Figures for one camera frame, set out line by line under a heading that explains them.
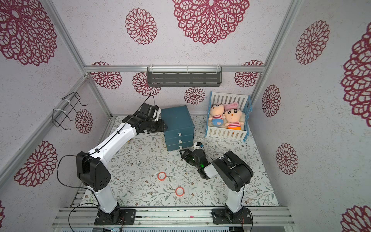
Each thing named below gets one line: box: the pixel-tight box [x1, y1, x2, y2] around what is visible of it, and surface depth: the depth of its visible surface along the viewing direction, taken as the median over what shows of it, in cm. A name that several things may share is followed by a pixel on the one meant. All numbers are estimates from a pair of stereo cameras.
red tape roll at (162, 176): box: [157, 171, 167, 182], surface depth 89 cm
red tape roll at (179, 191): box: [174, 186, 186, 197], surface depth 83 cm
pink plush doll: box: [208, 103, 226, 127], surface depth 107 cm
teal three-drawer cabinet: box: [160, 105, 195, 152], surface depth 91 cm
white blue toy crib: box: [204, 91, 253, 142], surface depth 108 cm
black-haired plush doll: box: [222, 101, 244, 131], surface depth 104 cm
